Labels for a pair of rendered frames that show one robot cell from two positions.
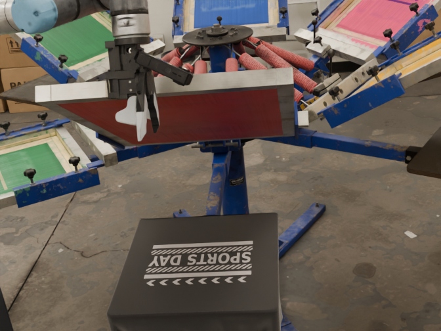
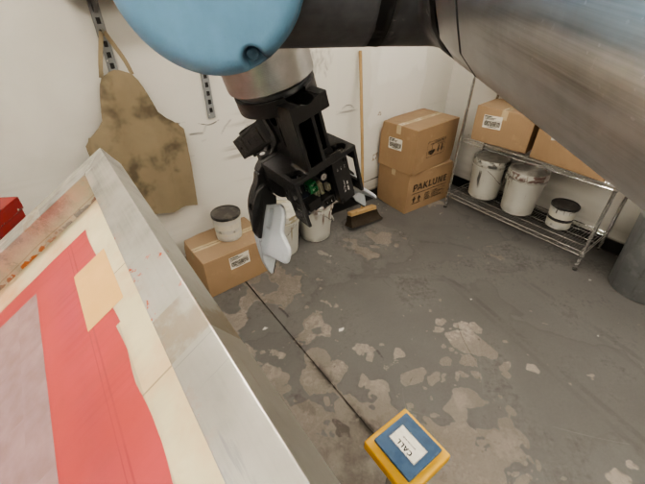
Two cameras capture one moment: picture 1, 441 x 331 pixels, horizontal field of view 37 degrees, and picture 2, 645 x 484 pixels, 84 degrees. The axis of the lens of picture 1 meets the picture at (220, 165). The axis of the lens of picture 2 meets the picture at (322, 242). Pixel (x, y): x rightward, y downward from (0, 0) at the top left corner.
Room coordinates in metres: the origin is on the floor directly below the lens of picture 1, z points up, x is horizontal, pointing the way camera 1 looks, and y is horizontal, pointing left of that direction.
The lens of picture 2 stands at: (1.47, 0.41, 1.75)
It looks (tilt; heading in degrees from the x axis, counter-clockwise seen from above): 35 degrees down; 227
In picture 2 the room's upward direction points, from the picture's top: straight up
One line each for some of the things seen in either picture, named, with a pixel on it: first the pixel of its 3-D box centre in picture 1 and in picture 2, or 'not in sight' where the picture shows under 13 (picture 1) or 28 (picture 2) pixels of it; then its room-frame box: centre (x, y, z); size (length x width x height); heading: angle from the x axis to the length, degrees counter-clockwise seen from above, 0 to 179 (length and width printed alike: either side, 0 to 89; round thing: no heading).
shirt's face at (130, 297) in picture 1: (200, 259); not in sight; (1.57, 0.09, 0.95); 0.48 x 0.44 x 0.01; 173
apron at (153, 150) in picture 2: not in sight; (136, 134); (0.85, -1.79, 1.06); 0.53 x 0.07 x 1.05; 173
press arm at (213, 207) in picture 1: (216, 194); not in sight; (2.06, 0.03, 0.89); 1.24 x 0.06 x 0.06; 173
